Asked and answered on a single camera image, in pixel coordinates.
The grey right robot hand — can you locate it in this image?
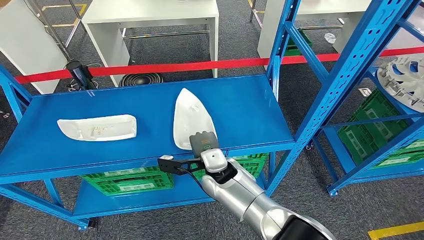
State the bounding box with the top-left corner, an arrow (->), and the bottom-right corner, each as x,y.
188,130 -> 220,159

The white car mirror shell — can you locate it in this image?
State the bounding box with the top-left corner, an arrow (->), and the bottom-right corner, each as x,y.
172,87 -> 219,152

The blue steel shelf rack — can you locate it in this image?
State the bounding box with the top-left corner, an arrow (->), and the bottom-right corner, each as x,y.
311,18 -> 424,197
0,0 -> 417,231

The green plastic crate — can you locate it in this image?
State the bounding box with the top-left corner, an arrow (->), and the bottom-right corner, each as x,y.
80,166 -> 175,197
337,88 -> 424,170
284,28 -> 313,57
190,152 -> 269,181

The red barrier belt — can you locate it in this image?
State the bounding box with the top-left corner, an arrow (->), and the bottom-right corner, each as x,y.
14,46 -> 424,85

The black ribbed round base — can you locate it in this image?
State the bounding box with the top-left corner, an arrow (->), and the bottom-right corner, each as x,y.
118,72 -> 164,88

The white mirror shell with scribble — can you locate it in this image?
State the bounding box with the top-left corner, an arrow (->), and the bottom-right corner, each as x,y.
56,114 -> 138,143

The white table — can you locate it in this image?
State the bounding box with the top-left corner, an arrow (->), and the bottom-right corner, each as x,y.
0,0 -> 69,95
81,0 -> 220,88
256,0 -> 424,61

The metal tube stand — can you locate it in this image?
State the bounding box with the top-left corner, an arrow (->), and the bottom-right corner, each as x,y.
24,0 -> 88,62

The grey wheel cover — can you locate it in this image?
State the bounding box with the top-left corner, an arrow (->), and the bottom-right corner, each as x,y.
376,54 -> 424,114

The black camera cable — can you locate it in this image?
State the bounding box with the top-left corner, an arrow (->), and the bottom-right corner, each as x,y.
177,167 -> 206,191

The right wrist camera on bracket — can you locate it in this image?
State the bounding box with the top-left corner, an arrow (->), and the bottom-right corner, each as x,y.
157,154 -> 204,176

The black stanchion post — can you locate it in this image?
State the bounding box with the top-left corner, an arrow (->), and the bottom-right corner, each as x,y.
65,60 -> 97,91

